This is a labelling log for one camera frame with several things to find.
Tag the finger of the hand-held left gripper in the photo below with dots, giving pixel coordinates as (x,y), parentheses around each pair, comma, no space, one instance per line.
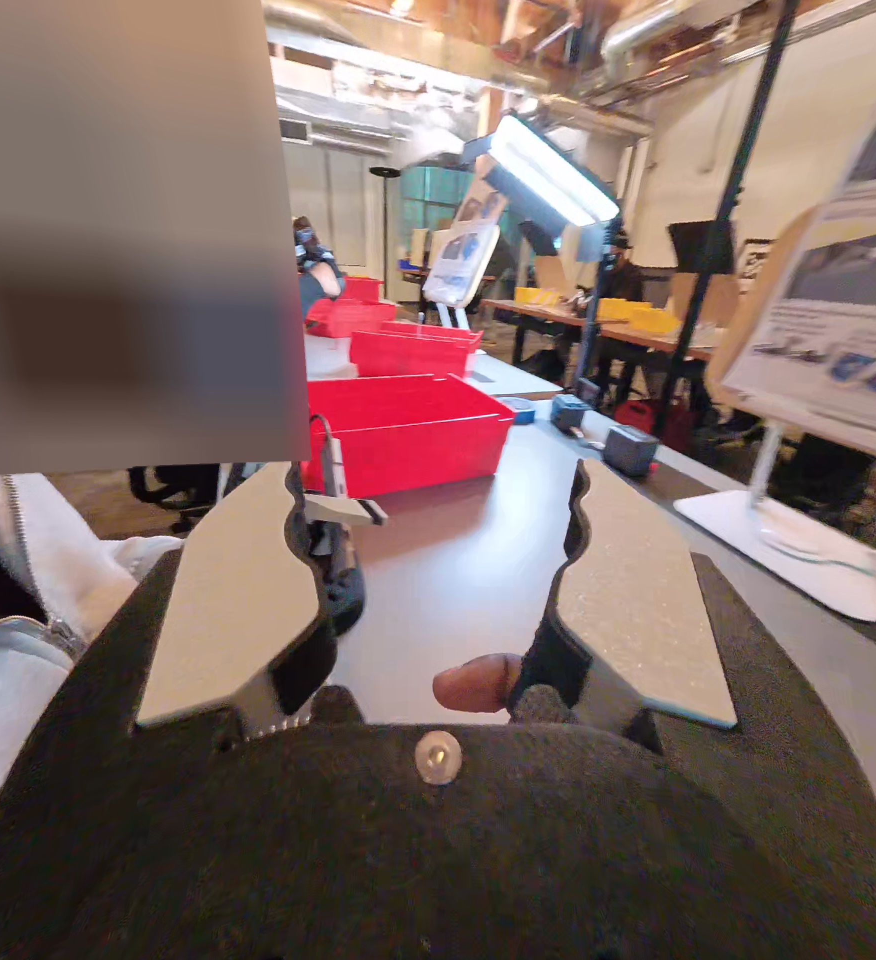
(340,510)

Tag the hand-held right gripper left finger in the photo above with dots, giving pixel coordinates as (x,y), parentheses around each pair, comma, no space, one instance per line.
(235,600)

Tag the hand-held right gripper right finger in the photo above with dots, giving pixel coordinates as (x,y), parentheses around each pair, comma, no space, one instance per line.
(633,600)

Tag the grey usb hub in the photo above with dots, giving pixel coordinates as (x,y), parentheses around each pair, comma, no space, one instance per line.
(337,469)

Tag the red plastic bin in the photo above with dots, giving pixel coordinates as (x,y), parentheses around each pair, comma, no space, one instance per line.
(408,352)
(408,442)
(348,319)
(363,289)

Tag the person's right hand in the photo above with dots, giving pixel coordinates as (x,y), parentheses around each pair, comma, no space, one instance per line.
(475,682)

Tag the black office chair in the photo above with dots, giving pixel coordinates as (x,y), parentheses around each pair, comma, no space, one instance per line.
(175,487)

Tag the person's grey hoodie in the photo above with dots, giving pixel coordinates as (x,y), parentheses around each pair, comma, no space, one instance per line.
(70,570)

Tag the red bag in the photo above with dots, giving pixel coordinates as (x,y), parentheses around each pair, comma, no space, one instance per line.
(648,420)

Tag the blue tape roll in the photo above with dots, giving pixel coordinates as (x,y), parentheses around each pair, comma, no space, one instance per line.
(517,411)

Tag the wooden office desk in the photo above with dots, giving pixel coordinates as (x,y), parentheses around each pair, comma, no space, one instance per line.
(655,339)

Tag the row of yellow bins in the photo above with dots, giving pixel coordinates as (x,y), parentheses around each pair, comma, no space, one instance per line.
(625,309)

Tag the cardboard sheet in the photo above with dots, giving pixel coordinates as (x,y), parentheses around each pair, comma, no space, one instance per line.
(719,300)

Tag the black square panel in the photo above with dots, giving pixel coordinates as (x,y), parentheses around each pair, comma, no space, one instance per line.
(712,247)

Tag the bright light panel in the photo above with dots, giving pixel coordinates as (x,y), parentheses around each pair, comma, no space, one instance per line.
(550,172)

